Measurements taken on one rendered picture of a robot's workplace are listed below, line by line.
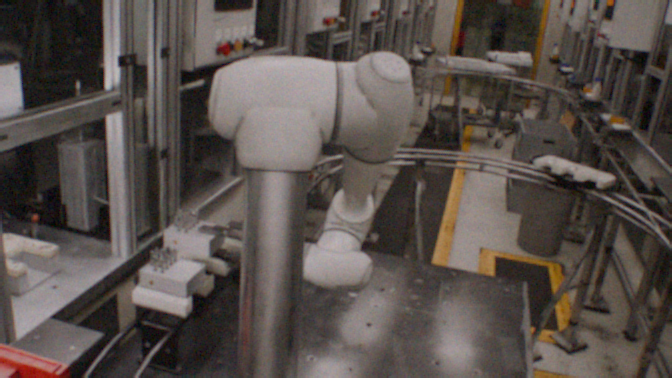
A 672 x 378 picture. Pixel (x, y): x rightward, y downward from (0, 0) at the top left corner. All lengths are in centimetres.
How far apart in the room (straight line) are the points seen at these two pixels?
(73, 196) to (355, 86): 97
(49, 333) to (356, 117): 76
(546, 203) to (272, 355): 313
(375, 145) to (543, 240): 314
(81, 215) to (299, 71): 93
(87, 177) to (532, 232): 304
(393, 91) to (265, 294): 37
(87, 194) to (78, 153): 11
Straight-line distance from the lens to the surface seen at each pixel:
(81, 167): 159
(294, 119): 86
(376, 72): 87
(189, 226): 149
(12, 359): 113
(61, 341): 125
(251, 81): 86
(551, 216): 394
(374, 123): 89
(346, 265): 134
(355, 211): 138
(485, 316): 186
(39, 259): 148
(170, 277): 139
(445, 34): 923
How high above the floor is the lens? 162
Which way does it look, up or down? 20 degrees down
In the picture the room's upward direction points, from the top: 6 degrees clockwise
